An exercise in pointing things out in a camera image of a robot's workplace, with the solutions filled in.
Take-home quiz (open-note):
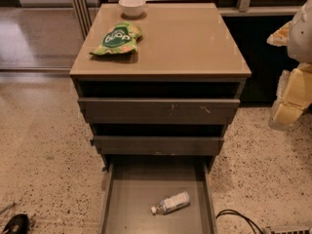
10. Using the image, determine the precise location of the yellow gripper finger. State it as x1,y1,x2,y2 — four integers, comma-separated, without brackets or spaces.
266,21,291,47

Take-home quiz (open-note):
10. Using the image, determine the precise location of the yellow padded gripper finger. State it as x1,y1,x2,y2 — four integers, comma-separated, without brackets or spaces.
272,67,312,127

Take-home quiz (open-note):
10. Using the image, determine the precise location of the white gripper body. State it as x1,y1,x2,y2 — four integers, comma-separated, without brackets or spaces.
267,62,312,132

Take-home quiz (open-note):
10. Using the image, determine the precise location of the clear plastic bottle white label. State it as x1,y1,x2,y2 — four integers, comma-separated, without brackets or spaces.
151,191,190,215

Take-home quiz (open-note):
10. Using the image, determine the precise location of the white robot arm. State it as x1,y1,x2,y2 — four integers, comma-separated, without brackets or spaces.
267,0,312,130

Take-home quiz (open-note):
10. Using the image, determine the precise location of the grey drawer cabinet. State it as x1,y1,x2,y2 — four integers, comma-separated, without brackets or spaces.
70,3,251,165

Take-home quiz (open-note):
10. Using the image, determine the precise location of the middle grey drawer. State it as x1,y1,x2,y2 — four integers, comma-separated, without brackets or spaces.
92,136,224,156

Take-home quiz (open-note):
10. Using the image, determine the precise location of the bottom grey open drawer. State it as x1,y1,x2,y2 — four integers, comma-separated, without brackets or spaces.
99,157,217,234

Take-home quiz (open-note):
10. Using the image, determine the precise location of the top grey drawer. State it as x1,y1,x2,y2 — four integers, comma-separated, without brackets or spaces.
78,97,240,125

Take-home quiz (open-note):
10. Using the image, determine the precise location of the metal floor vent grille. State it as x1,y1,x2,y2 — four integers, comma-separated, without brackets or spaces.
263,225,312,234

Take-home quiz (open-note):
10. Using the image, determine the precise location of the white ceramic bowl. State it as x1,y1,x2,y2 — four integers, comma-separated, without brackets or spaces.
119,0,146,18

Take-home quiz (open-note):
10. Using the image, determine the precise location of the green snack bag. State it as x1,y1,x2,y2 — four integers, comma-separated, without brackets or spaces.
92,21,142,56

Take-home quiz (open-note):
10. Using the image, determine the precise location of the black shoe-like object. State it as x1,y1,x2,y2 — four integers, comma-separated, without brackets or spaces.
1,214,29,234

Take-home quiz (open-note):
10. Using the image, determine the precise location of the grey rod on floor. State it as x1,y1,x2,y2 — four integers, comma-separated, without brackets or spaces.
0,202,16,215

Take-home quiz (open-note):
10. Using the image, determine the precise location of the black cable on floor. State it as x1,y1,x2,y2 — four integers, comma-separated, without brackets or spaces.
215,209,264,234

